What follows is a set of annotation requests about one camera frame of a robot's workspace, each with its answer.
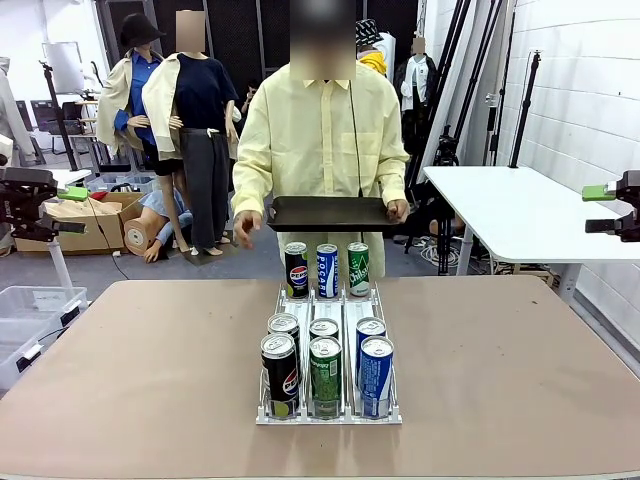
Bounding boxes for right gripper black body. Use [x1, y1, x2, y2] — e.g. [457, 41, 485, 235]
[615, 169, 640, 244]

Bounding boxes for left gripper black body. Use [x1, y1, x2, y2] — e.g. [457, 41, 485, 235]
[0, 167, 60, 242]

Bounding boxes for black serving tray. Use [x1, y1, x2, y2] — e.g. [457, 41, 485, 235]
[266, 195, 407, 233]

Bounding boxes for black Pepsi can lime base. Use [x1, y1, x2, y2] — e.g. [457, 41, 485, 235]
[260, 332, 301, 420]

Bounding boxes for green soda can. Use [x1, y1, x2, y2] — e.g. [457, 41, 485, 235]
[308, 336, 344, 420]
[308, 317, 341, 344]

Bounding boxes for person's left forearm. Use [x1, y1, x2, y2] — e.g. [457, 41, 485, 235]
[377, 159, 412, 206]

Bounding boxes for person's right forearm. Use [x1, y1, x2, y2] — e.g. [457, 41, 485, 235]
[230, 164, 274, 221]

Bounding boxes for background person with phone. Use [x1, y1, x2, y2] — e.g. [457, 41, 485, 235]
[241, 79, 264, 146]

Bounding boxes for person in yellow shirt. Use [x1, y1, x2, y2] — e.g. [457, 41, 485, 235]
[230, 0, 412, 281]

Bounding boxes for person's right hand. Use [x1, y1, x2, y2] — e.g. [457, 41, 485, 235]
[233, 209, 265, 250]

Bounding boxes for person's left hand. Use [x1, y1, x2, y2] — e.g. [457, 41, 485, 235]
[384, 198, 411, 224]

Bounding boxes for brown cardboard box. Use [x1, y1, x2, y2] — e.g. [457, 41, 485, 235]
[14, 192, 146, 254]

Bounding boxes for large white table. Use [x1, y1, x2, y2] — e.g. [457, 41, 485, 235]
[422, 164, 640, 306]

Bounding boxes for black tripod stand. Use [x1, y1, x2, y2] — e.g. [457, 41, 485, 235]
[38, 60, 81, 172]

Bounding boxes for clear plastic storage bin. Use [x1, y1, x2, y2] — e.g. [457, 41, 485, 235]
[0, 285, 89, 351]
[0, 317, 56, 391]

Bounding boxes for grey hanging coat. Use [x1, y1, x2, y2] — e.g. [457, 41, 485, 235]
[0, 56, 36, 166]

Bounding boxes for lying mannequin blue shirt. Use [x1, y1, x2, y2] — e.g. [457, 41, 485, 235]
[122, 189, 194, 264]

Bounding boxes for black stand on table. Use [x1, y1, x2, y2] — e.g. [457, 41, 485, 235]
[508, 49, 544, 169]

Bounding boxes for white board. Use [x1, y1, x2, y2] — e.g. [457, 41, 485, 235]
[42, 41, 86, 95]

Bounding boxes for mannequin with black hat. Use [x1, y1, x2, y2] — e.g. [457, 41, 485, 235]
[95, 13, 176, 176]

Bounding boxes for mannequin navy top grey trousers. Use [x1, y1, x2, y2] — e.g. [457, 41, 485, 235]
[142, 9, 242, 264]

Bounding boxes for leaning black poles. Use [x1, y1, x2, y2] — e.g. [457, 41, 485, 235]
[407, 0, 506, 191]

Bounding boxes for mannequin white shirt black jacket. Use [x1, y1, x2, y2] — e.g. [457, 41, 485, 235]
[394, 37, 441, 151]

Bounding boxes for black Pepsi display can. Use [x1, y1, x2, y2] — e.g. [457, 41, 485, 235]
[284, 241, 310, 300]

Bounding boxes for black Pepsi can vertical print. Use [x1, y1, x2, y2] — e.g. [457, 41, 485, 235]
[266, 312, 302, 351]

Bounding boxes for green Chilsung display can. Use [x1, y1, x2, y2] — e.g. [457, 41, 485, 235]
[347, 241, 372, 297]

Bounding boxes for mannequin yellow hoodie bucket hat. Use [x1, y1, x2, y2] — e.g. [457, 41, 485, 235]
[355, 18, 390, 76]

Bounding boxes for blue Pocari display can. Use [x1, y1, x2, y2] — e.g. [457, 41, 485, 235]
[316, 243, 341, 299]

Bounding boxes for white can dispenser rack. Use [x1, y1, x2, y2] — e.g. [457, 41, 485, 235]
[255, 279, 404, 426]

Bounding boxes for thin black floor cable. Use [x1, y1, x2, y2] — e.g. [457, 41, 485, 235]
[87, 197, 131, 281]

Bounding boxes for black camera tripod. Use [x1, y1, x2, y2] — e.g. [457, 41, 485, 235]
[432, 124, 461, 169]

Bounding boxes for white floor cables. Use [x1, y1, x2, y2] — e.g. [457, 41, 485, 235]
[419, 237, 461, 271]

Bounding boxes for thin black neck cord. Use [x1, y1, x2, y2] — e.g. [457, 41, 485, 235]
[348, 82, 366, 196]

